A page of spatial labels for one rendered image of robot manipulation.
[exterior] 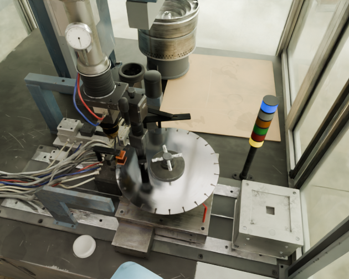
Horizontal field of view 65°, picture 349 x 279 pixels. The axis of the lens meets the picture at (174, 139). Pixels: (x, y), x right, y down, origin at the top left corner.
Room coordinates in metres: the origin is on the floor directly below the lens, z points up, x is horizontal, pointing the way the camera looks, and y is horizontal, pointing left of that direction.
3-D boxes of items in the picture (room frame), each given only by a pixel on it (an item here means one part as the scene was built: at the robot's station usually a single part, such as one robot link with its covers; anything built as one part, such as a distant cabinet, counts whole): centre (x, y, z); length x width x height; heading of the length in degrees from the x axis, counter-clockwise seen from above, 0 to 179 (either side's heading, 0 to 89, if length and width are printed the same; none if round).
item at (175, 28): (1.28, 0.03, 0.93); 0.31 x 0.31 x 0.36
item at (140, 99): (0.48, 0.10, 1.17); 0.06 x 0.05 x 0.20; 69
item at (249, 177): (0.57, -0.27, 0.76); 0.09 x 0.03 x 0.03; 78
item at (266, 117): (0.57, -0.27, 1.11); 0.05 x 0.04 x 0.03; 168
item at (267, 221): (0.36, -0.29, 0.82); 0.18 x 0.18 x 0.15; 78
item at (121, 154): (0.53, 0.21, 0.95); 0.10 x 0.03 x 0.07; 78
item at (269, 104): (0.57, -0.27, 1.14); 0.05 x 0.04 x 0.03; 168
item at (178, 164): (0.49, 0.02, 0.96); 0.11 x 0.11 x 0.03
